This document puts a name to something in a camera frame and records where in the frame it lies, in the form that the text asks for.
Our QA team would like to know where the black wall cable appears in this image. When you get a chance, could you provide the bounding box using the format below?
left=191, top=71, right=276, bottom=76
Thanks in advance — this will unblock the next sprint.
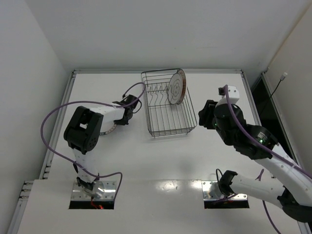
left=258, top=72, right=289, bottom=115

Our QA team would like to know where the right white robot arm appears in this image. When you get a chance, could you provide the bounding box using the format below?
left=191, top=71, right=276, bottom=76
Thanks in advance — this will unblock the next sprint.
left=198, top=100, right=312, bottom=223

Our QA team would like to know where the plate with red-blue rim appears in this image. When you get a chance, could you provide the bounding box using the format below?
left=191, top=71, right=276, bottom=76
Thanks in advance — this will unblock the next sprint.
left=99, top=124, right=117, bottom=136

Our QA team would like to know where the white plate with grey rim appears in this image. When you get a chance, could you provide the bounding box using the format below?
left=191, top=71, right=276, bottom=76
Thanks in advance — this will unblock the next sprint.
left=167, top=73, right=182, bottom=105

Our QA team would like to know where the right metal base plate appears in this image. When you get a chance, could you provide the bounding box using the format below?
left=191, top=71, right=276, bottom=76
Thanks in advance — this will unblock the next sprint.
left=201, top=180, right=248, bottom=202

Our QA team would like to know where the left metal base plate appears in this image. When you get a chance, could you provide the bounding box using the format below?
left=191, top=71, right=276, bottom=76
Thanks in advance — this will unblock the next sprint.
left=71, top=180, right=117, bottom=201

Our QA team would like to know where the orange sunburst pattern plate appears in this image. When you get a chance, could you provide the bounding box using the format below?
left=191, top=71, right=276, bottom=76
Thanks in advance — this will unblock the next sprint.
left=177, top=69, right=187, bottom=105

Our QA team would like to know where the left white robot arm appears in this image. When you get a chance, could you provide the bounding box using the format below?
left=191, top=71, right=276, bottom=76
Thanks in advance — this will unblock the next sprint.
left=63, top=95, right=141, bottom=198

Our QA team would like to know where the metal base plate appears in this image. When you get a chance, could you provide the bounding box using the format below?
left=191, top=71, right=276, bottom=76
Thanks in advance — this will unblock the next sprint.
left=201, top=180, right=248, bottom=202
left=71, top=180, right=117, bottom=201

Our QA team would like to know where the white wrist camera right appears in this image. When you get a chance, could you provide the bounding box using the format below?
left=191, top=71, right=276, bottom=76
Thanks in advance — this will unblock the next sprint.
left=217, top=85, right=240, bottom=105

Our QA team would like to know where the grey wire dish rack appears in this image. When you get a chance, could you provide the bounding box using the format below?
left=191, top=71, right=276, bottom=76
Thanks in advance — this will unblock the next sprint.
left=141, top=68, right=197, bottom=138

